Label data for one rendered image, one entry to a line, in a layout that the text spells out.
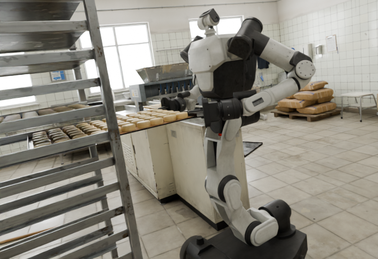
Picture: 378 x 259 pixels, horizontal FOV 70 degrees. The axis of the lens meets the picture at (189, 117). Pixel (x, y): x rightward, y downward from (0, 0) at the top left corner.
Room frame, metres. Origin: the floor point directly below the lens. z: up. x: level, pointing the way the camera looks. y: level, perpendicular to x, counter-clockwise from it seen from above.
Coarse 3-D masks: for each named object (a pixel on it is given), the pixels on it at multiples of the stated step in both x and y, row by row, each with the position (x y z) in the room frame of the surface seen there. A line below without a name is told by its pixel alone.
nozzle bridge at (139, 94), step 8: (168, 80) 2.51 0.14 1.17; (176, 80) 2.55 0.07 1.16; (184, 80) 2.68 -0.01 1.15; (192, 80) 2.72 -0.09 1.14; (136, 88) 2.46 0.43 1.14; (144, 88) 2.41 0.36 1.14; (152, 88) 2.53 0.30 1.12; (160, 88) 2.57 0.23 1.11; (168, 88) 2.60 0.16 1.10; (184, 88) 2.68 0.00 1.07; (192, 88) 2.72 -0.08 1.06; (136, 96) 2.50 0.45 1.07; (144, 96) 2.40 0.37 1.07; (152, 96) 2.53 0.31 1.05; (160, 96) 2.51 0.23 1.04; (168, 96) 2.54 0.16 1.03; (200, 96) 2.82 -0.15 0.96; (136, 104) 2.54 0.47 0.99; (200, 104) 2.84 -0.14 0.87
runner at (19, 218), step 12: (84, 192) 0.84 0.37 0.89; (96, 192) 0.85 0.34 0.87; (108, 192) 0.87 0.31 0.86; (48, 204) 0.78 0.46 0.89; (60, 204) 0.80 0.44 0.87; (72, 204) 0.81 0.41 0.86; (12, 216) 0.73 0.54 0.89; (24, 216) 0.75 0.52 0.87; (36, 216) 0.76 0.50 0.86; (0, 228) 0.72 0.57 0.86
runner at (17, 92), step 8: (80, 80) 0.86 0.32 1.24; (88, 80) 0.88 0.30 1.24; (96, 80) 0.89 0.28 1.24; (16, 88) 0.78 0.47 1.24; (24, 88) 0.79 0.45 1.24; (32, 88) 0.80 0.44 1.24; (40, 88) 0.81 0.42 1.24; (48, 88) 0.82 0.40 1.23; (56, 88) 0.83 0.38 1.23; (64, 88) 0.84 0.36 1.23; (72, 88) 0.85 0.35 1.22; (80, 88) 0.86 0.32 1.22; (0, 96) 0.76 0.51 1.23; (8, 96) 0.76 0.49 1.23; (16, 96) 0.77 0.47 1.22; (24, 96) 0.78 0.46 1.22
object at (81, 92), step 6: (78, 72) 1.26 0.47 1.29; (78, 78) 1.26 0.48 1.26; (78, 90) 1.25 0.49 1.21; (84, 90) 1.27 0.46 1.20; (78, 96) 1.27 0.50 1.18; (84, 96) 1.27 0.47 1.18; (84, 120) 1.25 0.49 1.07; (90, 150) 1.25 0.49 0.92; (96, 150) 1.27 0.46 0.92; (96, 156) 1.26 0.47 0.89; (96, 174) 1.26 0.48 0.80; (102, 186) 1.26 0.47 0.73; (102, 204) 1.26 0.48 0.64; (108, 222) 1.26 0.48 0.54; (108, 234) 1.25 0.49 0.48; (114, 252) 1.26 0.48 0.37
